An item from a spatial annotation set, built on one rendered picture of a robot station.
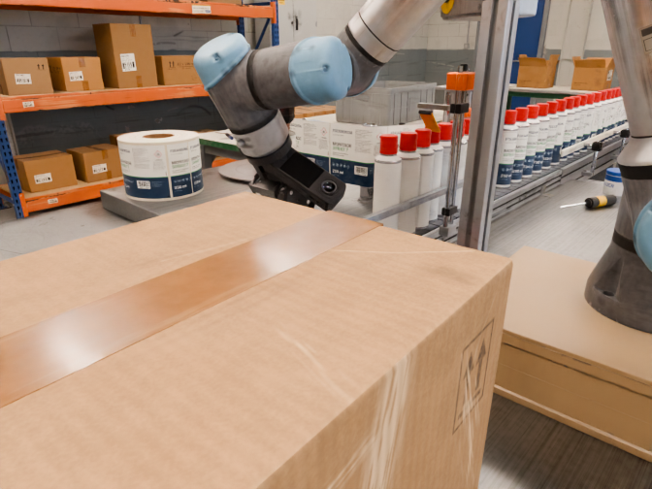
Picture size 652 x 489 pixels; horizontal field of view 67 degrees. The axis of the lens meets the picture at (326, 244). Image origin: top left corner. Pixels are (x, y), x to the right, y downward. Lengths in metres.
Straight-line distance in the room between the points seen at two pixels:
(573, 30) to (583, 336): 8.13
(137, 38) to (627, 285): 4.36
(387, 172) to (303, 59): 0.39
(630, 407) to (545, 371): 0.09
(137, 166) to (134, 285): 1.02
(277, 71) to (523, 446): 0.51
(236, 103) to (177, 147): 0.63
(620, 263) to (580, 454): 0.23
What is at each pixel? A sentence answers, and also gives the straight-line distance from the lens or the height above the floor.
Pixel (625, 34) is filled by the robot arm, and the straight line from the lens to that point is 0.52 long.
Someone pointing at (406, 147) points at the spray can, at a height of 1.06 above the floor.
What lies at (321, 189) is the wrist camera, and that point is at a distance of 0.70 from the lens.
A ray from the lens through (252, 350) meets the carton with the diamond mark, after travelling 0.21.
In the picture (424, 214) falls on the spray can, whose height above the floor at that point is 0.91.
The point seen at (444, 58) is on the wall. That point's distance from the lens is 9.52.
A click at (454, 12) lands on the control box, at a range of 1.01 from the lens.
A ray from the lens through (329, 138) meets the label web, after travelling 1.25.
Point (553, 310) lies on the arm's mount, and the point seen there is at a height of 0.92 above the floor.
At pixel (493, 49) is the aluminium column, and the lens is 0.91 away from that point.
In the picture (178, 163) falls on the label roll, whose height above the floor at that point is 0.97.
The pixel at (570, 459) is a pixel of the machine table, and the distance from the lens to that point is 0.63.
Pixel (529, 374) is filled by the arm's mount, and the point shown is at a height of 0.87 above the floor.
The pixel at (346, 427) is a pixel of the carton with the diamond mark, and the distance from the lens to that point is 0.19.
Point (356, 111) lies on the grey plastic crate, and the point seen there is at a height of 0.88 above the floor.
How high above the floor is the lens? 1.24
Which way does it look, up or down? 22 degrees down
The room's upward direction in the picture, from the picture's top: straight up
